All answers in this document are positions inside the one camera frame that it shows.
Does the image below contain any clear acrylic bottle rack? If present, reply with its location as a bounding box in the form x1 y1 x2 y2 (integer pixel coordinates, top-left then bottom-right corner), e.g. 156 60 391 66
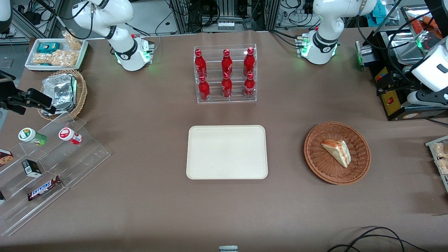
194 44 258 104

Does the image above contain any cream plastic tray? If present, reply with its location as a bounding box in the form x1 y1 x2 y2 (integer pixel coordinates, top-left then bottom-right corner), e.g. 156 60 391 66
186 125 268 180

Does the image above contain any teal box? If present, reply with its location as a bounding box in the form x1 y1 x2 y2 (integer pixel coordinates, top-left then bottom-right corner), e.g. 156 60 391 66
371 7 388 25

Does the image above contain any small clear snack bag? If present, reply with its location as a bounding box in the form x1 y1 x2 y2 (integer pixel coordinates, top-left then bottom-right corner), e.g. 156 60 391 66
62 30 83 50

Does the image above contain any brown wicker basket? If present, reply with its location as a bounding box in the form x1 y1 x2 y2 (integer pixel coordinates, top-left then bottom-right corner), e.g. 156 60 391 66
303 121 371 185

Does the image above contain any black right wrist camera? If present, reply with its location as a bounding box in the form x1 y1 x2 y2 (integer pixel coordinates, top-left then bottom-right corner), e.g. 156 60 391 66
25 89 54 110

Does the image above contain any orange food in warmer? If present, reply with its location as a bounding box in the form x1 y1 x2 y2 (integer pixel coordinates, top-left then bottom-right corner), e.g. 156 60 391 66
408 14 442 39

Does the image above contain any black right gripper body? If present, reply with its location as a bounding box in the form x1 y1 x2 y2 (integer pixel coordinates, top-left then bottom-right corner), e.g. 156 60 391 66
0 72 17 104

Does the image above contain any black cable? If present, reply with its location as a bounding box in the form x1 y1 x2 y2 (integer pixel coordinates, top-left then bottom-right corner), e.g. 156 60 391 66
327 227 431 252

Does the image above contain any clear acrylic stepped shelf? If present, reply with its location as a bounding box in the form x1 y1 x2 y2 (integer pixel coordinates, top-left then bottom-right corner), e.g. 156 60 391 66
0 112 111 237

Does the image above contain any red lid cup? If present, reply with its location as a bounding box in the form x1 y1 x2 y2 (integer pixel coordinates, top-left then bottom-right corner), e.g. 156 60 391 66
58 127 83 145

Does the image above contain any small black carton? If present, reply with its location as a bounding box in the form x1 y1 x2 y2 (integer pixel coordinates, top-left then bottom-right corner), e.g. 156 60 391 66
21 159 42 177

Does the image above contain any snickers chocolate bar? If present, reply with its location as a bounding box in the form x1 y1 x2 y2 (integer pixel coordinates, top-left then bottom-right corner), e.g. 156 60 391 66
27 175 62 202

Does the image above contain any white rectangular snack tray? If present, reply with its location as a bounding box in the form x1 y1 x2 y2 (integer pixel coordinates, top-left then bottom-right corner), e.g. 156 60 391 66
24 38 89 71

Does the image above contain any cookie box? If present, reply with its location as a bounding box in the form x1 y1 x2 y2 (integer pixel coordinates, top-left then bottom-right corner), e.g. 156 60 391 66
0 148 14 168

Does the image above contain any black food warmer cabinet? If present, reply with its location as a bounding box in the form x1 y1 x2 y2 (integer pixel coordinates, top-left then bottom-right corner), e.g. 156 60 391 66
364 5 448 121

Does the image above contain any silver metal block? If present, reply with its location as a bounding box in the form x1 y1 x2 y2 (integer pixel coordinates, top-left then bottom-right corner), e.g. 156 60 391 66
355 40 376 71

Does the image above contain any red cola bottle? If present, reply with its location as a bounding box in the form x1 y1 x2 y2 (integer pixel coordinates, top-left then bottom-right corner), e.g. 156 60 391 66
244 72 255 99
222 72 233 99
194 49 207 78
198 75 210 102
221 49 233 76
243 47 255 75

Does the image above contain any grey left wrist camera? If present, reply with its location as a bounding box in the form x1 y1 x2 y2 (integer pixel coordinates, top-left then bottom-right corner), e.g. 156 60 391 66
407 89 448 106

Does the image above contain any teal snack packet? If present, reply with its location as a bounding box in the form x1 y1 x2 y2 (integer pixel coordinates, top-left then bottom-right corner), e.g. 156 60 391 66
37 42 61 54

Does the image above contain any white tray with snack bags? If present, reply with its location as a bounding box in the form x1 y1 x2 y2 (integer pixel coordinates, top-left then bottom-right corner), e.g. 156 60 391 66
425 136 448 193

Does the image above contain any green lid cup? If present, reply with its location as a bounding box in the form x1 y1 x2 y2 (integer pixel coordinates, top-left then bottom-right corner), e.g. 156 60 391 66
18 128 48 146

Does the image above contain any light wicker basket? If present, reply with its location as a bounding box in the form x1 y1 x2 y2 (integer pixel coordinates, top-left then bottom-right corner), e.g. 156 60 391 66
37 69 88 121

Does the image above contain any silver foil container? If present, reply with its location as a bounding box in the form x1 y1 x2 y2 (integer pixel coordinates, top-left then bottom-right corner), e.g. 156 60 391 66
41 73 77 114

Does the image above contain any large clear peanut bag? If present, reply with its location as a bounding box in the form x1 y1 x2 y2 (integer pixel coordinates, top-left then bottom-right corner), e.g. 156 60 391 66
31 50 79 67

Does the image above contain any triangular sandwich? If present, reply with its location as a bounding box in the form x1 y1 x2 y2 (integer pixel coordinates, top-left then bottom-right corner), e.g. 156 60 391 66
321 139 351 168

